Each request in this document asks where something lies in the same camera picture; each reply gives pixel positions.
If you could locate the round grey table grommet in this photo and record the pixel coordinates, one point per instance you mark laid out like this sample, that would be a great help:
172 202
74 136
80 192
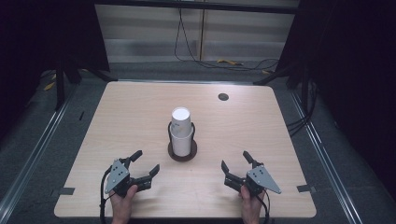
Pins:
223 96

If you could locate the yellow tape strip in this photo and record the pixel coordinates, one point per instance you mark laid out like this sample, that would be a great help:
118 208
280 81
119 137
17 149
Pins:
49 86
265 72
229 62

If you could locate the stack of white paper cups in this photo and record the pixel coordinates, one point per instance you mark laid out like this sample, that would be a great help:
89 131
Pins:
181 130

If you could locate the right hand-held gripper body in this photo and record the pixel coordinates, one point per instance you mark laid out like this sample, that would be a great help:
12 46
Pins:
260 179

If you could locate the person's left hand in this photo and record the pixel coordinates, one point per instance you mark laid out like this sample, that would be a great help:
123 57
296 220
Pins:
122 207

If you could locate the dark curtain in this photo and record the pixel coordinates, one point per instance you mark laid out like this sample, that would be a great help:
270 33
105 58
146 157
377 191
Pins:
37 34
351 62

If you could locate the black overhead beam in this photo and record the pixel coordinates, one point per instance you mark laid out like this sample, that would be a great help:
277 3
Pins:
199 6

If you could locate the metal floor rail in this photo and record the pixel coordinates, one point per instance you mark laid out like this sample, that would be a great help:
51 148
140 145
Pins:
323 152
37 146

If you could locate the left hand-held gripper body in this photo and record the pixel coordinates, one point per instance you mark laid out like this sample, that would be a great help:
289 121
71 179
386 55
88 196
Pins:
116 175

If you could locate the black metal stand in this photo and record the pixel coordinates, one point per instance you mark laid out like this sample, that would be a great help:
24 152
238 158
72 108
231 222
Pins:
280 73
59 87

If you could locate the grey tape piece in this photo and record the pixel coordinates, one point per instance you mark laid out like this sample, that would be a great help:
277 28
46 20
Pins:
66 191
304 188

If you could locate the person's right hand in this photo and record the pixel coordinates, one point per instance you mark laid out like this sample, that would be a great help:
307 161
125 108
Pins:
250 207

